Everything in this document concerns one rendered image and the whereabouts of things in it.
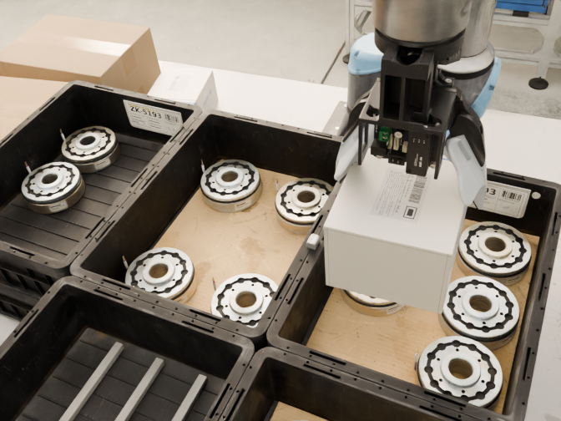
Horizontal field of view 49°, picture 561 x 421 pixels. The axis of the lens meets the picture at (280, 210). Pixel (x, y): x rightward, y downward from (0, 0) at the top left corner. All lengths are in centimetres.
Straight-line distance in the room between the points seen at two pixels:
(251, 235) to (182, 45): 232
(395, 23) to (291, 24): 282
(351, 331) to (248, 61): 228
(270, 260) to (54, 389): 35
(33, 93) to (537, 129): 108
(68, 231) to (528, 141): 94
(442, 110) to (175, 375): 52
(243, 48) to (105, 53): 171
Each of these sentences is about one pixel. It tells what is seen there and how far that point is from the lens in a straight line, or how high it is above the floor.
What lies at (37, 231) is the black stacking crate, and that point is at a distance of 112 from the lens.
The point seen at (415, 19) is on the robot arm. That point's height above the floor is 133.
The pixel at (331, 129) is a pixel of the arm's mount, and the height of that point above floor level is 75.
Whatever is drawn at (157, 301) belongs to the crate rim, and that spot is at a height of 93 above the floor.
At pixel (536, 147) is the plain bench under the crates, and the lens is 140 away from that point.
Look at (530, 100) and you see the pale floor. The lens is 279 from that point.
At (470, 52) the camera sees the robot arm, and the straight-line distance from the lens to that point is 108.
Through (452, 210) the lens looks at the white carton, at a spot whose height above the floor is 113.
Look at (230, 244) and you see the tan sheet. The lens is 99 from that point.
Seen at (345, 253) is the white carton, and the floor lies 110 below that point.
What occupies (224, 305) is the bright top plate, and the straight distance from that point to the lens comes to 87.
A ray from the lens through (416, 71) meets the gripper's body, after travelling 48.
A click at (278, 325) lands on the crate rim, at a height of 93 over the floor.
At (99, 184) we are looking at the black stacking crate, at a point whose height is 83.
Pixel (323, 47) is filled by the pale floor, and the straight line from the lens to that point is 308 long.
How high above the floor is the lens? 155
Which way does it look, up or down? 45 degrees down
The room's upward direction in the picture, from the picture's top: 6 degrees counter-clockwise
